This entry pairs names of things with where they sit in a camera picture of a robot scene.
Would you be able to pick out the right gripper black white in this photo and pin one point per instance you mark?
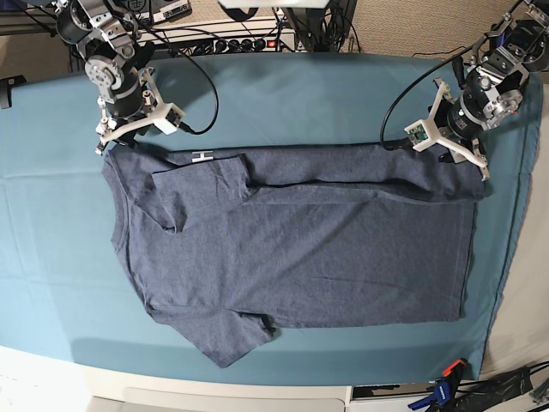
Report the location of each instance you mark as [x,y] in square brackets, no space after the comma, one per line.
[125,114]

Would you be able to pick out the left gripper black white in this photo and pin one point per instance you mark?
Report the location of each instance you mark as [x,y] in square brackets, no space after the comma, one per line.
[450,124]

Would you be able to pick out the blue heathered T-shirt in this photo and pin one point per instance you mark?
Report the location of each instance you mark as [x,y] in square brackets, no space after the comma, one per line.
[228,249]

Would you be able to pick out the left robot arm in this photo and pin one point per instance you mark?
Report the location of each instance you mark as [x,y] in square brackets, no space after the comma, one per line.
[493,87]

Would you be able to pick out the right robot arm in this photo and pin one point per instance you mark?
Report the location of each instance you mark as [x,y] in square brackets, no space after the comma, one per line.
[106,36]

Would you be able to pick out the black clamp left edge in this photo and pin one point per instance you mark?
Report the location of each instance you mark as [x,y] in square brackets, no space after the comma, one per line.
[6,86]

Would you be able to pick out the teal table cloth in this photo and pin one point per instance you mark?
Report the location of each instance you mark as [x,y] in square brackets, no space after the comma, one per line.
[64,294]

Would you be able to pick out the white power strip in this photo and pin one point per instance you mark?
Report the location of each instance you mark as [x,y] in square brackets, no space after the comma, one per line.
[283,42]

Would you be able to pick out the orange blue clamp bottom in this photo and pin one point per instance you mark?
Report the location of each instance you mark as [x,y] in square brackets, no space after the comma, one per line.
[444,390]

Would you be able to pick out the black bag bottom right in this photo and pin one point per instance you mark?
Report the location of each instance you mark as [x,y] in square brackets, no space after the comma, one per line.
[499,389]

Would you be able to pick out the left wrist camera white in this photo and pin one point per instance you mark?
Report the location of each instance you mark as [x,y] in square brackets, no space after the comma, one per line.
[417,136]

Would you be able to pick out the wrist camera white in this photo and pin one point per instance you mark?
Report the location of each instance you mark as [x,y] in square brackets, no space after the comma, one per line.
[417,136]
[170,118]

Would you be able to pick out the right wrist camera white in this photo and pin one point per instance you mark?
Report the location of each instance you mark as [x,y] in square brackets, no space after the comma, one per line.
[170,118]

